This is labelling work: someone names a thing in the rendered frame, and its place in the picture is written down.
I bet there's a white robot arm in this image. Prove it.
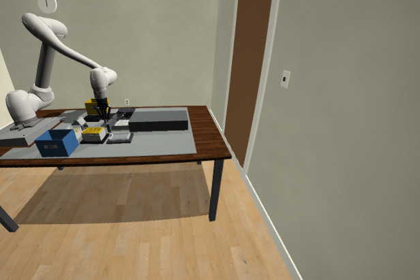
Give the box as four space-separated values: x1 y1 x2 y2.
5 13 117 131

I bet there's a yellow open-top bin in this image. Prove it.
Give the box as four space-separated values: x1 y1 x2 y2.
85 98 98 115

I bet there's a blue open-top bin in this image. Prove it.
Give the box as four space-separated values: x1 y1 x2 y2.
34 129 79 157

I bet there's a grey bench mat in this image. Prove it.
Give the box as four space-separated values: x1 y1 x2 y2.
0 107 197 159

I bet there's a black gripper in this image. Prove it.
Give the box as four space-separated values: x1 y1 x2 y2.
95 97 112 125

